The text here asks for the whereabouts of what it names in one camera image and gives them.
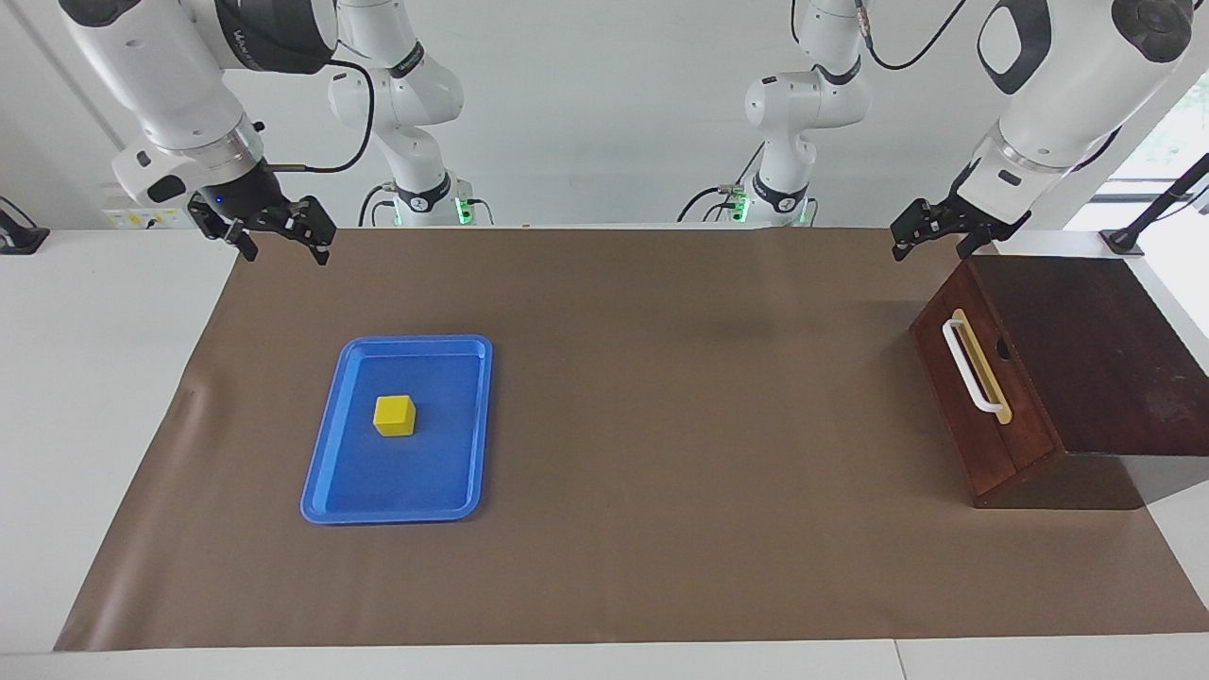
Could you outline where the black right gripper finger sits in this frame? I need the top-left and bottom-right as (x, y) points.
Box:
(189, 195), (258, 263)
(283, 196), (337, 266)

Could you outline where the white drawer handle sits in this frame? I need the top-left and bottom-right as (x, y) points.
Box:
(942, 318), (1007, 417)

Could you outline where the beige handle backplate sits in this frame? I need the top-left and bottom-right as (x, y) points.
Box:
(951, 309), (1013, 425)

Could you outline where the yellow cube block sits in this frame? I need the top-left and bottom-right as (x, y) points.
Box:
(373, 395), (417, 438)

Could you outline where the dark wooden drawer cabinet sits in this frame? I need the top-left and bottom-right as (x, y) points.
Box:
(910, 255), (1209, 511)

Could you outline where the white power strip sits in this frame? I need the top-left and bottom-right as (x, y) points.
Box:
(102, 206), (190, 230)

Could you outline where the blue plastic tray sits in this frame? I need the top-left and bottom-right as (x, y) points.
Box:
(300, 334), (494, 526)

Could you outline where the brown table mat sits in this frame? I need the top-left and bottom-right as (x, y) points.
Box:
(55, 227), (1209, 653)

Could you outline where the black base cable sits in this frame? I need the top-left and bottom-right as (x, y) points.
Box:
(357, 184), (398, 228)
(677, 142), (764, 224)

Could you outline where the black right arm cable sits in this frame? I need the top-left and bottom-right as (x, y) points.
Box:
(264, 59), (377, 176)

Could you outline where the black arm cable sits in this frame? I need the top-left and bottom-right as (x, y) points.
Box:
(264, 59), (377, 176)
(855, 0), (974, 72)

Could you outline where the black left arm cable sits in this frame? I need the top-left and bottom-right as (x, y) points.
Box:
(855, 0), (974, 72)

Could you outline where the black camera stand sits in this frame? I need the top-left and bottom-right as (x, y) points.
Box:
(1100, 151), (1209, 258)

